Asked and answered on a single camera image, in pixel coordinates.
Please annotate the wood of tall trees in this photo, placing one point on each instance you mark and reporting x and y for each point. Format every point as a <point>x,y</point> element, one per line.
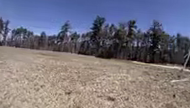
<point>117,42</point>

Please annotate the dry brown grass field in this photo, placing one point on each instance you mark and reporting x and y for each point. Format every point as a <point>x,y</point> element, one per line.
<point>79,88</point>

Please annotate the pale dirt path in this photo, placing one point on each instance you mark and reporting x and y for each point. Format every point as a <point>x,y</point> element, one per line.
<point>162,66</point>

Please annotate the pale fallen stick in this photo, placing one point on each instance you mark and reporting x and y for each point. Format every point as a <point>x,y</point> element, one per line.
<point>180,80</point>

